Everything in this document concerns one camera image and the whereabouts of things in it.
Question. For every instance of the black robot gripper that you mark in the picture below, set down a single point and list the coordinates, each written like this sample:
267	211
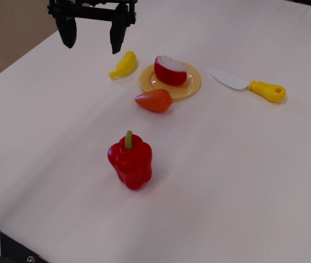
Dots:
120	13

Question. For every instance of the yellow plastic plate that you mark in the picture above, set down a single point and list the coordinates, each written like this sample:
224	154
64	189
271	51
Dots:
149	82

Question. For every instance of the yellow toy banana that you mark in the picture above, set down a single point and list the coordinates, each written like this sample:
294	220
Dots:
125	67

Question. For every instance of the orange toy carrot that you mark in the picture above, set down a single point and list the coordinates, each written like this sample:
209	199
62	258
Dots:
158	100

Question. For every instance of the red toy bell pepper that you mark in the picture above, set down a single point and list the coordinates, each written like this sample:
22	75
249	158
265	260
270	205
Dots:
131	158

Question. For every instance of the white toy knife yellow handle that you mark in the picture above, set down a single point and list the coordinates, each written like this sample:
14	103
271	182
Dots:
271	92

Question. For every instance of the black corner bracket with screw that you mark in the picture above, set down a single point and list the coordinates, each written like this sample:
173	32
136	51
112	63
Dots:
15	251

